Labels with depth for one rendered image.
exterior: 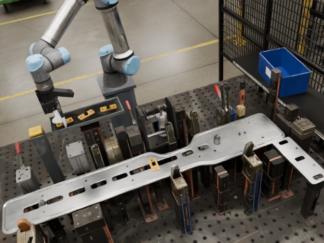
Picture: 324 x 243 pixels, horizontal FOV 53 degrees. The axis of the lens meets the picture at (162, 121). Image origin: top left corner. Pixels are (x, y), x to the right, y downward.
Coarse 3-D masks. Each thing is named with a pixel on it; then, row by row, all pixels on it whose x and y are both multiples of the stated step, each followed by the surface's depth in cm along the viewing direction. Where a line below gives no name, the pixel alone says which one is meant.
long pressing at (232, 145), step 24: (240, 120) 173; (264, 120) 172; (192, 144) 164; (240, 144) 160; (264, 144) 159; (120, 168) 157; (168, 168) 153; (48, 192) 150; (96, 192) 147; (120, 192) 146; (24, 216) 141; (48, 216) 140
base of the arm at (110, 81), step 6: (108, 72) 190; (114, 72) 190; (120, 72) 192; (108, 78) 192; (114, 78) 191; (120, 78) 193; (126, 78) 197; (108, 84) 193; (114, 84) 193; (120, 84) 194
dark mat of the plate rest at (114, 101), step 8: (96, 104) 172; (104, 104) 172; (112, 104) 171; (72, 112) 169; (80, 112) 168; (96, 112) 167; (104, 112) 166; (112, 112) 165; (80, 120) 163; (88, 120) 162; (56, 128) 160
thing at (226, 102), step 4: (220, 84) 164; (224, 84) 164; (228, 84) 164; (220, 88) 166; (224, 88) 164; (228, 88) 162; (224, 92) 166; (228, 92) 166; (224, 96) 168; (228, 96) 167; (224, 100) 167; (228, 100) 168; (224, 104) 169; (228, 104) 170; (224, 108) 170; (228, 108) 171; (224, 112) 171
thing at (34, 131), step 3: (36, 126) 163; (39, 126) 163; (30, 129) 162; (33, 129) 162; (36, 129) 162; (39, 129) 161; (30, 132) 160; (33, 132) 160; (36, 132) 160; (39, 132) 159; (30, 135) 159; (33, 135) 159
